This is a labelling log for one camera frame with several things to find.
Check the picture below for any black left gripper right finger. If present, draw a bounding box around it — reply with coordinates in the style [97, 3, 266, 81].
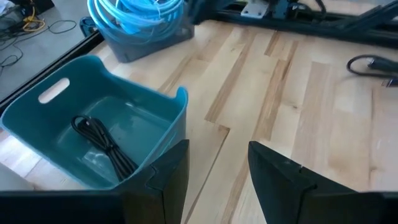
[248, 140, 398, 224]

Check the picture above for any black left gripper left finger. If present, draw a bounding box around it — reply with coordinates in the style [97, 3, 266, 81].
[0, 139, 190, 224]

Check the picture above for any black HDMI cable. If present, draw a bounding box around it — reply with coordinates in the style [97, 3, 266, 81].
[346, 54, 398, 88]
[70, 114, 139, 183]

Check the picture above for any light blue HDMI cable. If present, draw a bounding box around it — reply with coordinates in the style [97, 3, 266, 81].
[79, 0, 175, 44]
[114, 0, 187, 40]

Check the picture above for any teal plastic bin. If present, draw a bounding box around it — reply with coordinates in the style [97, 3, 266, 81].
[0, 55, 190, 191]

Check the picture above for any grey translucent plastic bin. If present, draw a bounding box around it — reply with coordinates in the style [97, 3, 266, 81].
[98, 12, 196, 63]

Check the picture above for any black aluminium table frame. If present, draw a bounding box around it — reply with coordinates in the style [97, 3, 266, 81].
[0, 0, 398, 116]

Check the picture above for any silver mounting bracket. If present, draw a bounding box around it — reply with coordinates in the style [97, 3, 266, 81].
[240, 1, 270, 19]

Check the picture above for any black floor cable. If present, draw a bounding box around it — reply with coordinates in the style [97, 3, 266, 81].
[0, 19, 78, 68]

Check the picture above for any yellow floor cable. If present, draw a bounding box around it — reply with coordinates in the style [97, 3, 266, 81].
[21, 5, 47, 34]

